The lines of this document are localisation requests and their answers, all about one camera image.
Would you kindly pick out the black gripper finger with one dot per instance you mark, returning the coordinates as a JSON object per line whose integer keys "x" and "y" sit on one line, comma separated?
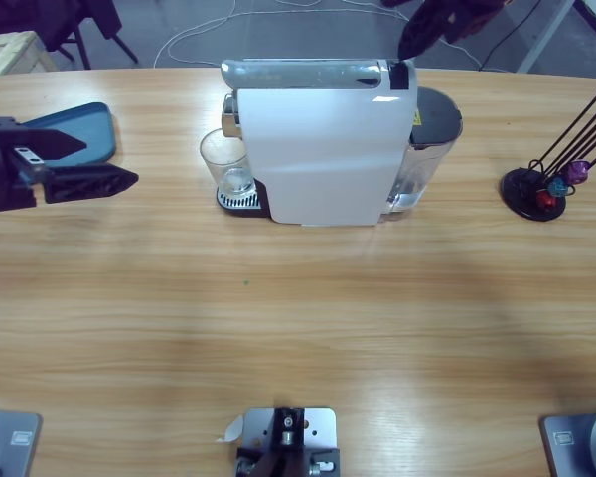
{"x": 422, "y": 27}
{"x": 472, "y": 20}

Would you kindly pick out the silver drip tray grille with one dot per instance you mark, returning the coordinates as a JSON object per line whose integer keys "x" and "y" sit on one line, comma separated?
{"x": 238, "y": 201}

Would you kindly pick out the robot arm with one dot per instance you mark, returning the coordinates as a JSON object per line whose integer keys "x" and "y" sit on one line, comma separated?
{"x": 586, "y": 442}
{"x": 5, "y": 442}

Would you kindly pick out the small teal coffee capsule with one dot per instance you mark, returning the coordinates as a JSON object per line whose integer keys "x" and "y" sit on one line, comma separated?
{"x": 557, "y": 187}

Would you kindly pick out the purple coffee capsule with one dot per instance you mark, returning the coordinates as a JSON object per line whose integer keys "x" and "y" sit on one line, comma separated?
{"x": 576, "y": 170}

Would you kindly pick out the black chair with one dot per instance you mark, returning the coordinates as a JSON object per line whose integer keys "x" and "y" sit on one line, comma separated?
{"x": 99, "y": 15}

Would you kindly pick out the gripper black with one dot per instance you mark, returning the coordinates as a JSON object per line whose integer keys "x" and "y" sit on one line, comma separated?
{"x": 5, "y": 169}

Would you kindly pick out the clear water tank black lid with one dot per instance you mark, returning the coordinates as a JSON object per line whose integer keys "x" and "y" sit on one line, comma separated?
{"x": 429, "y": 149}

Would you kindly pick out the centre grey mount plate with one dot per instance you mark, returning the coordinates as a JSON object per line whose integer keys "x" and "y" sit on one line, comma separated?
{"x": 288, "y": 437}

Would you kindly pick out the dark blue plastic tray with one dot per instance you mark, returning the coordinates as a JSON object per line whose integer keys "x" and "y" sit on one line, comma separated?
{"x": 94, "y": 129}

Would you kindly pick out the white capsule coffee machine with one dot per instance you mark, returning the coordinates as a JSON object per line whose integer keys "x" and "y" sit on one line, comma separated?
{"x": 323, "y": 149}

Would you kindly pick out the white metal frame leg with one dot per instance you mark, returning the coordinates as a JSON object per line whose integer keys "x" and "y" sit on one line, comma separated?
{"x": 546, "y": 35}

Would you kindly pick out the pale wooden crate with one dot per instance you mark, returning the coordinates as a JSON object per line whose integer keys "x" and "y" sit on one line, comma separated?
{"x": 10, "y": 52}

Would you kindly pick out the silver coffee machine lever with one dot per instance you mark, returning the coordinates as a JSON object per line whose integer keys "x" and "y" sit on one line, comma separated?
{"x": 303, "y": 74}

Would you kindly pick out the black capsule holder with rods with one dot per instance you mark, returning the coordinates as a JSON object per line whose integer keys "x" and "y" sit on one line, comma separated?
{"x": 531, "y": 194}

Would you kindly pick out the clear drinking glass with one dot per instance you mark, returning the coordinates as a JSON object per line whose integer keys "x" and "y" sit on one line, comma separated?
{"x": 223, "y": 159}

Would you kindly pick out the red coffee capsule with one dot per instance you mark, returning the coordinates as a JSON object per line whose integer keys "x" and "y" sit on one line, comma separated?
{"x": 545, "y": 200}

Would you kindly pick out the white paper tag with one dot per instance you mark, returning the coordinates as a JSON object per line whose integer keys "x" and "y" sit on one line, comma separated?
{"x": 233, "y": 431}

